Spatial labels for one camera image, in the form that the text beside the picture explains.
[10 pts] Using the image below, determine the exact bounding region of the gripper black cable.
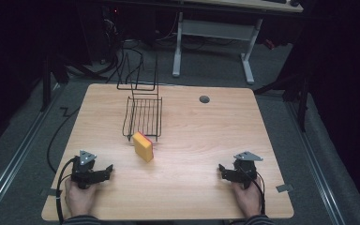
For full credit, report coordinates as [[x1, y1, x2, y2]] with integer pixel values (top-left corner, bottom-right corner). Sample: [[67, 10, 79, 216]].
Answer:
[[245, 170, 267, 217], [55, 157, 77, 225]]

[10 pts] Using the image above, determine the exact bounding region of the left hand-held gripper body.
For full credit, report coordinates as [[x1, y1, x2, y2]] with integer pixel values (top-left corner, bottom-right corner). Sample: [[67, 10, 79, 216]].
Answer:
[[70, 150, 107, 190]]

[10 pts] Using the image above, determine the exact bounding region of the yellow sponge with red top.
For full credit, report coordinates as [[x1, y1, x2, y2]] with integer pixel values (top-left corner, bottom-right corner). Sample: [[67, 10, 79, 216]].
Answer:
[[132, 130, 155, 164]]

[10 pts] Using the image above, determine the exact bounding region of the black wire rack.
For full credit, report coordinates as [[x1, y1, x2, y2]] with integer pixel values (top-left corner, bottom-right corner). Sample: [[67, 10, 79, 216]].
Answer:
[[116, 52, 164, 143]]

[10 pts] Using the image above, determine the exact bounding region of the white-legged desk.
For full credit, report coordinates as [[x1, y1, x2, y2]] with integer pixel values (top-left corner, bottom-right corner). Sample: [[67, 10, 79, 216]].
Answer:
[[171, 0, 305, 85]]

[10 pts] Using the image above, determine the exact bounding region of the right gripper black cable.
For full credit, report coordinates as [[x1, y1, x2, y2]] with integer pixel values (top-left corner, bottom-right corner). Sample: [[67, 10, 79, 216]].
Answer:
[[245, 170, 267, 217]]

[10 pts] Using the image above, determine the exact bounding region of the person's left hand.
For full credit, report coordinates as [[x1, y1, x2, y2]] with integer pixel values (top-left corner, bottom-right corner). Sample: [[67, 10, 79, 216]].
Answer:
[[64, 179, 98, 218]]

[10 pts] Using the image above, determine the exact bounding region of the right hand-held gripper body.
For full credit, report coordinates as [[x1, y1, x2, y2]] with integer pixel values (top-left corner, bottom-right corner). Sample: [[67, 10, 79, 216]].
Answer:
[[227, 151, 263, 190]]

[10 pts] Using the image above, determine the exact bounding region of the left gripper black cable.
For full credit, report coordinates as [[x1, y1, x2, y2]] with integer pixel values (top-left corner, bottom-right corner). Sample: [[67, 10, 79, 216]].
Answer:
[[55, 157, 77, 225]]

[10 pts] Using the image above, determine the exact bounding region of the black metal stand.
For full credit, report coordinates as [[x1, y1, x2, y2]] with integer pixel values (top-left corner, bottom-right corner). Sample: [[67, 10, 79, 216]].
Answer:
[[39, 51, 107, 113]]

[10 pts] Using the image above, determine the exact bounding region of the black floor cable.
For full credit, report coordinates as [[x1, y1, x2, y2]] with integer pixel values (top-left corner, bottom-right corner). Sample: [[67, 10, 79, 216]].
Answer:
[[46, 106, 82, 174]]

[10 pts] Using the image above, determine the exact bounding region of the dark computer tower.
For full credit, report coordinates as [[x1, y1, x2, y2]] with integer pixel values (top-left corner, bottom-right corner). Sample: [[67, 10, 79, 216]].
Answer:
[[82, 4, 125, 65]]

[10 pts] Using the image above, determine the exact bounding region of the metal floor rail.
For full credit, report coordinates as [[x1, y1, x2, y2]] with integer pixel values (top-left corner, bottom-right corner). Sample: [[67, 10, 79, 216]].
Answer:
[[0, 83, 64, 217], [285, 101, 348, 225]]

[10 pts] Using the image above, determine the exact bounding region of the person's right hand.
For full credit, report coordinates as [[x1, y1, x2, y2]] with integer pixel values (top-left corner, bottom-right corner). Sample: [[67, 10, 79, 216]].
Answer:
[[232, 176, 263, 218]]

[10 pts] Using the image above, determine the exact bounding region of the grey tape piece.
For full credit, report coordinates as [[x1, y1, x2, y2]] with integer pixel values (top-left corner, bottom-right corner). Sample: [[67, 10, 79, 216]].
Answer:
[[276, 183, 295, 194], [40, 187, 64, 198]]

